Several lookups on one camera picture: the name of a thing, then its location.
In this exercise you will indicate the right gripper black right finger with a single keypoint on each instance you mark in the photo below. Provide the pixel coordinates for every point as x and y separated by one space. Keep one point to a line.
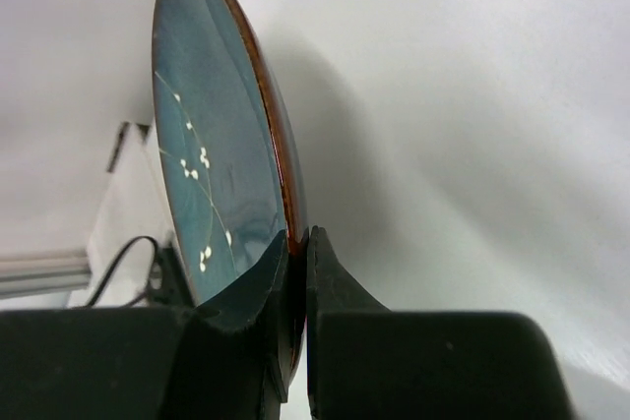
366 361

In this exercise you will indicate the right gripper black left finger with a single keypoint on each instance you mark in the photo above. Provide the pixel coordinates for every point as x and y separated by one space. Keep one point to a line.
225 359

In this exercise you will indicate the teal round plate white blossoms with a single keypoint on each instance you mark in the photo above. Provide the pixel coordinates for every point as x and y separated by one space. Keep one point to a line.
228 157

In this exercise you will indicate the aluminium base rail with mounts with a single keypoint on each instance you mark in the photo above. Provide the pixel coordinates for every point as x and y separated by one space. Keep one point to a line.
76 219

